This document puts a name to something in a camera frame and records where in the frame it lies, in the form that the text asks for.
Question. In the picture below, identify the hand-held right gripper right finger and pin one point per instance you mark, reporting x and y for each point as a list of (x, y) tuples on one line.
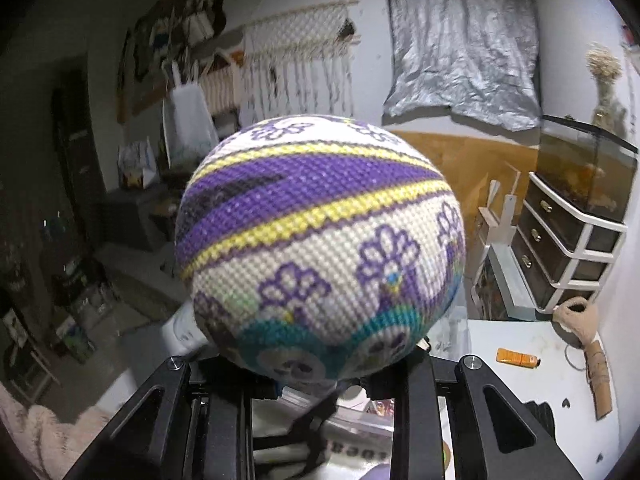
[(415, 410)]

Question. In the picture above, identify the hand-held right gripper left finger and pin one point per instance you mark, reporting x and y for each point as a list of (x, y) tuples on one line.
[(225, 410)]

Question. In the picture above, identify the clear plastic storage container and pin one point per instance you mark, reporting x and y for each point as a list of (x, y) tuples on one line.
[(360, 427)]

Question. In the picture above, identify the embroidered purple patterned ball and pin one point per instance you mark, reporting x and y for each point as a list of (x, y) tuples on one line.
[(320, 240)]

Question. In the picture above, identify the orange tube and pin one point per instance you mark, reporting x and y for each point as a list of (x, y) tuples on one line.
[(517, 357)]

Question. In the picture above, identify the pale blue wooden shelf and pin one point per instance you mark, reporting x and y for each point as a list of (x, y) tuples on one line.
[(510, 280)]

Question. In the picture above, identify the pink fluffy blanket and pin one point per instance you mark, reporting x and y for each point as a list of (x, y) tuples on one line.
[(45, 435)]

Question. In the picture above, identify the beige mannequin hand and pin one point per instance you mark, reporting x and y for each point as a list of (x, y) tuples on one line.
[(580, 320)]

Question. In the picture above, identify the white wooden stand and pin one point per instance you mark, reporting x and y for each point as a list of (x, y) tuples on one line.
[(500, 220)]

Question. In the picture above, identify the dark low cabinet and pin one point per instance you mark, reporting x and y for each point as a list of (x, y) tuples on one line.
[(135, 215)]

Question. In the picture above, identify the printed paper bag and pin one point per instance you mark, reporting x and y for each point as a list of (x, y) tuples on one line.
[(137, 165)]

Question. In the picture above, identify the white tote bag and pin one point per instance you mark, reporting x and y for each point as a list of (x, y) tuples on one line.
[(187, 120)]

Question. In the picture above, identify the glass fish tank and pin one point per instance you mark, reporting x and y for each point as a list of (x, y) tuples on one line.
[(590, 170)]

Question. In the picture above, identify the woven hanging basket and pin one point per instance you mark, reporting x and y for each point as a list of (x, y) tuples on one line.
[(222, 87)]

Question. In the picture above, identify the vase with dried flowers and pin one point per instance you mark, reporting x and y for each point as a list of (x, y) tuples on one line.
[(607, 90)]

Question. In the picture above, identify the silver foil sheet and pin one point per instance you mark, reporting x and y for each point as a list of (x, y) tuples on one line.
[(460, 35)]

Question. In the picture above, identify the white frame drawer cabinet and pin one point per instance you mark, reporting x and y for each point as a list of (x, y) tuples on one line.
[(570, 240)]

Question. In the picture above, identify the macrame wall hanging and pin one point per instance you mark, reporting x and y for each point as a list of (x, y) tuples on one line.
[(300, 45)]

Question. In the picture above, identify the dark wall decoration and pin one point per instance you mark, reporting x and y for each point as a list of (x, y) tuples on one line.
[(160, 25)]

